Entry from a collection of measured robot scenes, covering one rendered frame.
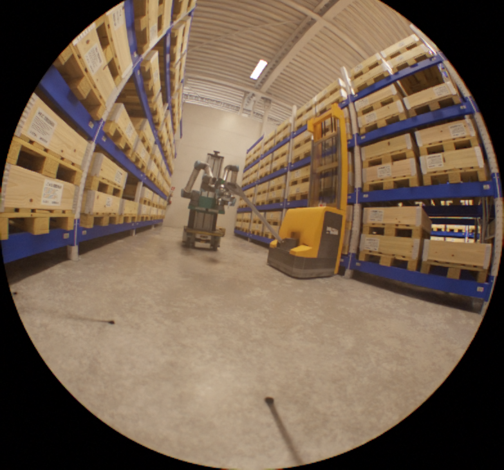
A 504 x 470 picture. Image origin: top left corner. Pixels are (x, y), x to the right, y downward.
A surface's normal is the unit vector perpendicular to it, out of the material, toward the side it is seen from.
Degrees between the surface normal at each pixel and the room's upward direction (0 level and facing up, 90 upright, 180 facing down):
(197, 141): 90
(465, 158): 90
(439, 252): 90
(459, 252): 90
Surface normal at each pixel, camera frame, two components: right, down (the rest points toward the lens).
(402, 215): -0.91, -0.15
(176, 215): 0.37, 0.01
